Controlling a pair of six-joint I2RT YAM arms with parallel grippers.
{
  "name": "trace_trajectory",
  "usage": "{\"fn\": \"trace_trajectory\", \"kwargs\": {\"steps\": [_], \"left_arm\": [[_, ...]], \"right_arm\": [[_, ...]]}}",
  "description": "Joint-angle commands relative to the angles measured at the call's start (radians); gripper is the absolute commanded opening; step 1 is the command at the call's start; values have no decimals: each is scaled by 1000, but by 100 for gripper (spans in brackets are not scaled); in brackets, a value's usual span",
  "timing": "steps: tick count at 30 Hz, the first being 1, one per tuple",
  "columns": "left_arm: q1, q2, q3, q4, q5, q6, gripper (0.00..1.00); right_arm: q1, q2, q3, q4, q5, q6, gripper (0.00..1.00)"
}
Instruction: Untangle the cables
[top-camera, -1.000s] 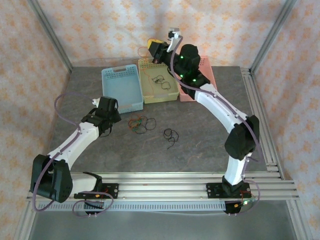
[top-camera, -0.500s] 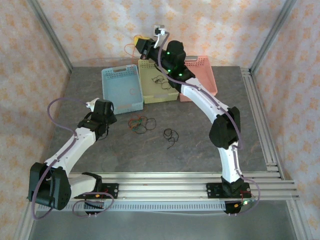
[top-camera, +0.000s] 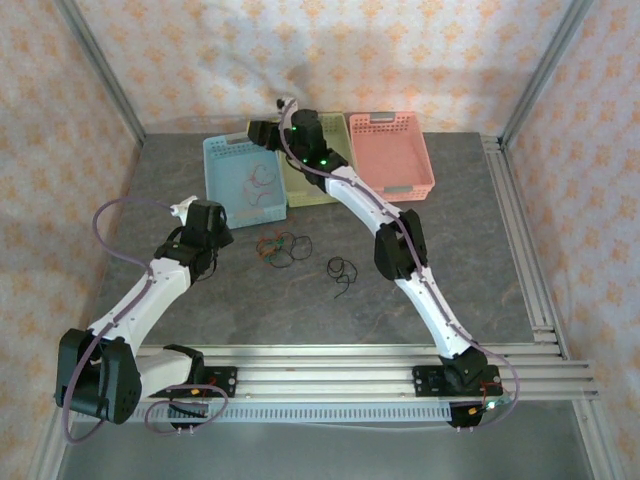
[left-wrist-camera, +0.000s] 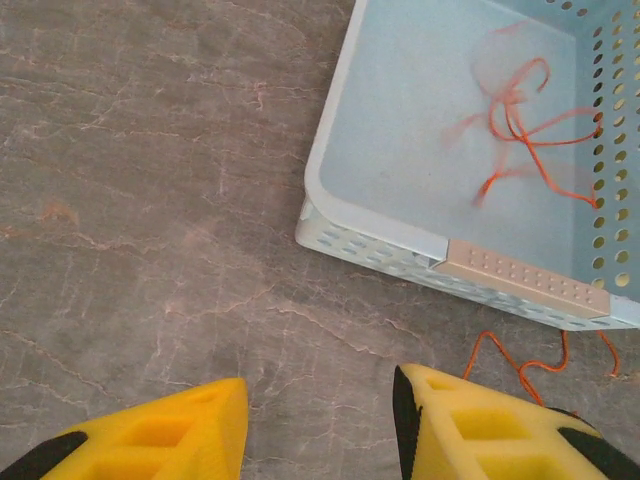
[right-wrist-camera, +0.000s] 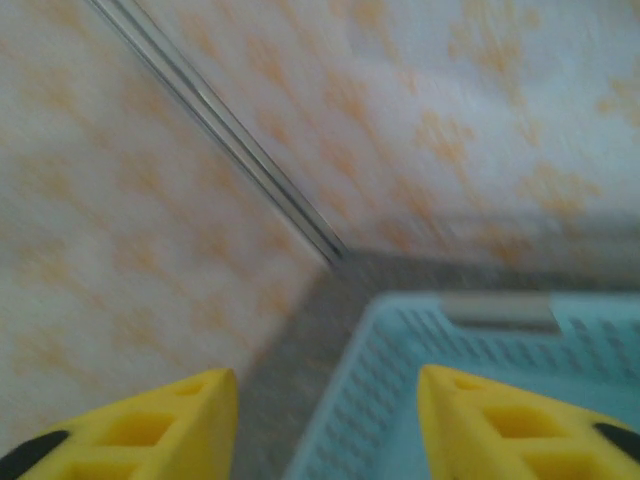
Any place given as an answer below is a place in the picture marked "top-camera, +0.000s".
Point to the rubber band pile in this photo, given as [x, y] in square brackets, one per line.
[250, 177]
[302, 236]

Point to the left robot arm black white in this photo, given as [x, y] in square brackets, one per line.
[135, 305]

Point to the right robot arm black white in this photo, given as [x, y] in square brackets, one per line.
[430, 310]

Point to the blue perforated plastic basket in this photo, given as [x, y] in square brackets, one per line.
[225, 180]

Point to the yellow-green perforated plastic basket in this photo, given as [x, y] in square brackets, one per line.
[300, 197]

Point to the pink perforated plastic basket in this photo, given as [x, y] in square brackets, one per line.
[390, 155]

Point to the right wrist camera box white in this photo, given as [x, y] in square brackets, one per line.
[286, 104]

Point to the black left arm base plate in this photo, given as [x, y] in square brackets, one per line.
[226, 380]

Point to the aluminium mounting rail beam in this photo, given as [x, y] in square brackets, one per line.
[325, 375]

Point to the aluminium frame post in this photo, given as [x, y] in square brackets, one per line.
[102, 70]
[544, 70]

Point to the aluminium side rail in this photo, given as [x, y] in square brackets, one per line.
[505, 200]

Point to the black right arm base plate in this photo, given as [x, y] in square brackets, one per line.
[425, 380]

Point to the aluminium frame leg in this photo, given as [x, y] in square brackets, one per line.
[597, 440]
[50, 450]

